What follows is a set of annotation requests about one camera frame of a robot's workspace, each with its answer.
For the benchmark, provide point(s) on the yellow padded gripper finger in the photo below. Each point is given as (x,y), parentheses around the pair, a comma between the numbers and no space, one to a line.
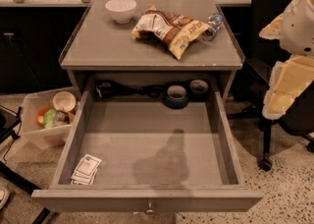
(288,80)

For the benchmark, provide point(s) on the grey top drawer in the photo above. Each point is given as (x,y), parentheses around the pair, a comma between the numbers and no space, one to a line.
(154,159)

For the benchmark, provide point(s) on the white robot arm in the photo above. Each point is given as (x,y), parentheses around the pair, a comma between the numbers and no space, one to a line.
(294,29)

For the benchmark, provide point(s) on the grey drawer cabinet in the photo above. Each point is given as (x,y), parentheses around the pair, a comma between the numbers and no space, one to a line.
(101,45)

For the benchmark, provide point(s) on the black office chair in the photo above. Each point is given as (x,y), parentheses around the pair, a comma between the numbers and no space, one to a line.
(262,58)

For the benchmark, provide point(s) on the black tape roll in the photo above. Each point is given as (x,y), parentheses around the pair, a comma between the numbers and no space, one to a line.
(199,90)

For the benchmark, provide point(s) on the clear plastic water bottle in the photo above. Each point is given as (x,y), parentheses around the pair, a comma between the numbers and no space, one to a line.
(214,22)

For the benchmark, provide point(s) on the brown yellow chip bag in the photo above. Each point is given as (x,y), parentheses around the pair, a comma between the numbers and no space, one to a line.
(175,31)

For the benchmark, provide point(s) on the white ceramic bowl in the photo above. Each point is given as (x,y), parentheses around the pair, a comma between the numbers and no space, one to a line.
(121,11)

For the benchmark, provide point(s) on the white paper packets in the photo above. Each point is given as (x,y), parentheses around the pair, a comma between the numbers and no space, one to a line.
(86,170)

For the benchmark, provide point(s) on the white bowl in bin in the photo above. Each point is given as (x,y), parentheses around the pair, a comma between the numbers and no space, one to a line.
(64,101)

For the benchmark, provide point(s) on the clear plastic bin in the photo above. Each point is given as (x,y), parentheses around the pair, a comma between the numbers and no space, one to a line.
(43,138)

